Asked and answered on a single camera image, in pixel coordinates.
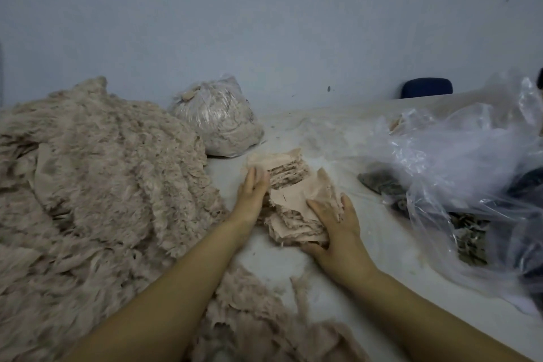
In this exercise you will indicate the clear bag of beige scraps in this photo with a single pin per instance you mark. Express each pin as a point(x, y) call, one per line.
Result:
point(216, 116)

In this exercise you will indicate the person's right hand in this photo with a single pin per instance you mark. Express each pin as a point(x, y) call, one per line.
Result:
point(338, 243)

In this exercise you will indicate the large pile beige fabric scraps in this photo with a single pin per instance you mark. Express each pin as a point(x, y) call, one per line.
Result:
point(93, 205)

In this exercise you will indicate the beige scrap strips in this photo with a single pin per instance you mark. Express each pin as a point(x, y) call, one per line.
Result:
point(271, 319)

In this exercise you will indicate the person's left hand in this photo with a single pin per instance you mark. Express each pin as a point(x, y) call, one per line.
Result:
point(248, 200)

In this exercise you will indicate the stack of sorted beige pieces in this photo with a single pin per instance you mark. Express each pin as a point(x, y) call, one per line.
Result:
point(287, 169)

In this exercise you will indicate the person's left forearm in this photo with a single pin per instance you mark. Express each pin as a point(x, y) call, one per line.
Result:
point(157, 306)

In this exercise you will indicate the blue chair back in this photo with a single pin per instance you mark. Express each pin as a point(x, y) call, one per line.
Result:
point(427, 88)

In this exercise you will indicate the large clear plastic bag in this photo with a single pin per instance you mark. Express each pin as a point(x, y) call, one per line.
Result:
point(462, 167)

